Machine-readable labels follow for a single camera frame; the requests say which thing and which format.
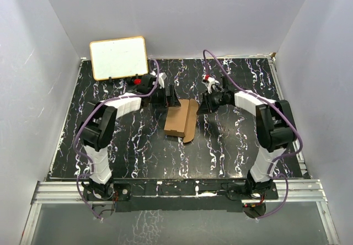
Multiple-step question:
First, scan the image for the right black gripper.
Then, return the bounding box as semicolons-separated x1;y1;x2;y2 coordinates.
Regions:
196;89;228;115

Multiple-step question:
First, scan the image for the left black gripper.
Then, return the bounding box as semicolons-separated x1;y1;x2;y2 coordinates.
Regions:
148;85;180;109

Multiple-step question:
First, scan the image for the brown cardboard box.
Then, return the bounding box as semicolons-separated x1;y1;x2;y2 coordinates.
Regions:
164;99;199;143

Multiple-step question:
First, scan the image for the red black stamp toy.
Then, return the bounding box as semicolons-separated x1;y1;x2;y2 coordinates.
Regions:
127;74;142;86

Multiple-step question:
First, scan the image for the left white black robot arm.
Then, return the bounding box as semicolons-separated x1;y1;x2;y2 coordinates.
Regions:
75;73;181;200

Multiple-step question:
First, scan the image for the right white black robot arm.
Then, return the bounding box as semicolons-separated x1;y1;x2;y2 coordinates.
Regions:
197;75;297;199

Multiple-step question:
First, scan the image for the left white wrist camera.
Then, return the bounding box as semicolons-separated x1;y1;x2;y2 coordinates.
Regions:
158;72;167;89

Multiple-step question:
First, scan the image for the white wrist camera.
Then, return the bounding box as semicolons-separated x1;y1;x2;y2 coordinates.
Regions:
158;72;167;89
202;74;219;94

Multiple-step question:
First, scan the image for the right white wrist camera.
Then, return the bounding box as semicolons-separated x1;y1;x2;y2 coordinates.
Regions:
202;74;219;94

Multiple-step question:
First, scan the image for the white board orange frame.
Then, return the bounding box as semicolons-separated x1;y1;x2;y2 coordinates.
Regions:
89;36;148;81

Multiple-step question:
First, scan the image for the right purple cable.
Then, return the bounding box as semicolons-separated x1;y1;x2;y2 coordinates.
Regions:
202;49;304;220

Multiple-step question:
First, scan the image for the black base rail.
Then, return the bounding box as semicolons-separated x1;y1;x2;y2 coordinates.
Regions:
76;178;279;212

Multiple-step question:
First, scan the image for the aluminium frame rail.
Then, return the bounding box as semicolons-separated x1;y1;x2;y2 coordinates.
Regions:
20;179;340;244

